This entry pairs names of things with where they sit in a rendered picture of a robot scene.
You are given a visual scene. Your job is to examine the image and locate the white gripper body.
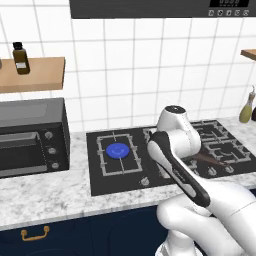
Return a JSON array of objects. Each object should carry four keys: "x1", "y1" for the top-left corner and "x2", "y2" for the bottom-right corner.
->
[{"x1": 158, "y1": 162, "x2": 175, "y2": 180}]

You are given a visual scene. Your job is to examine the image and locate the blue burner flame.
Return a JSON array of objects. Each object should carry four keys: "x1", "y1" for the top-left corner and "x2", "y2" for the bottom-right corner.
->
[{"x1": 105, "y1": 142, "x2": 131, "y2": 160}]

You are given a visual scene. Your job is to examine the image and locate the black gas hob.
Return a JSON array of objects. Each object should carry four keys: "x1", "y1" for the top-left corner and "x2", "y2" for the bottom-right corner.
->
[{"x1": 85, "y1": 119, "x2": 256, "y2": 197}]

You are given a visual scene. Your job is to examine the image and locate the dark brown pan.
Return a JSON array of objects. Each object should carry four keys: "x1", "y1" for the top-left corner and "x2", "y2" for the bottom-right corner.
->
[{"x1": 193, "y1": 150, "x2": 232, "y2": 168}]

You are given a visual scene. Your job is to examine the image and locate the olive oil bottle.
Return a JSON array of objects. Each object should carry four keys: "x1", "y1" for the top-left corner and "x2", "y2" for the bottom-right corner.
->
[{"x1": 238, "y1": 85, "x2": 256, "y2": 125}]

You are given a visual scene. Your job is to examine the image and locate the navy drawer front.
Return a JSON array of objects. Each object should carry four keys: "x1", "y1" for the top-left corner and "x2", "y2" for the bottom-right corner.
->
[{"x1": 0, "y1": 214, "x2": 92, "y2": 256}]

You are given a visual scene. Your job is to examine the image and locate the black toaster oven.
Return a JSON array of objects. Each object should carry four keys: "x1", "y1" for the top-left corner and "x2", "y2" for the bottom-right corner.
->
[{"x1": 0, "y1": 97, "x2": 71, "y2": 179}]

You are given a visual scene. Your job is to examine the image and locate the toaster oven glass door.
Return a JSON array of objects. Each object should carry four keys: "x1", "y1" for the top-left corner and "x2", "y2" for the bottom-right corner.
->
[{"x1": 0, "y1": 131, "x2": 48, "y2": 175}]

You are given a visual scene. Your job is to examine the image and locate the black range hood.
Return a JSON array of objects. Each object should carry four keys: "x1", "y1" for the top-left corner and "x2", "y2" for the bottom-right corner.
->
[{"x1": 68, "y1": 0, "x2": 256, "y2": 20}]

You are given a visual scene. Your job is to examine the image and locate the brown bottle with black cap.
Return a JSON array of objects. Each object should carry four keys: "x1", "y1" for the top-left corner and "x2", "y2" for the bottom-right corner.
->
[{"x1": 12, "y1": 41, "x2": 31, "y2": 76}]

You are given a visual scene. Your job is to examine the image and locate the brass drawer handle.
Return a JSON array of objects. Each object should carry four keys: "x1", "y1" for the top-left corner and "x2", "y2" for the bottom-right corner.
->
[{"x1": 20, "y1": 225, "x2": 51, "y2": 242}]

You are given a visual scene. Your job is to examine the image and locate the small wooden wall shelf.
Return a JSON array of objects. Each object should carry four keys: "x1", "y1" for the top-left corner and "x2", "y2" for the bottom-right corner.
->
[{"x1": 240, "y1": 48, "x2": 256, "y2": 62}]

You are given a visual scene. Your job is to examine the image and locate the wide wooden wall shelf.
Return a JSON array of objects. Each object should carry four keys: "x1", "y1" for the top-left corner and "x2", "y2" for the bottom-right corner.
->
[{"x1": 0, "y1": 56, "x2": 66, "y2": 95}]

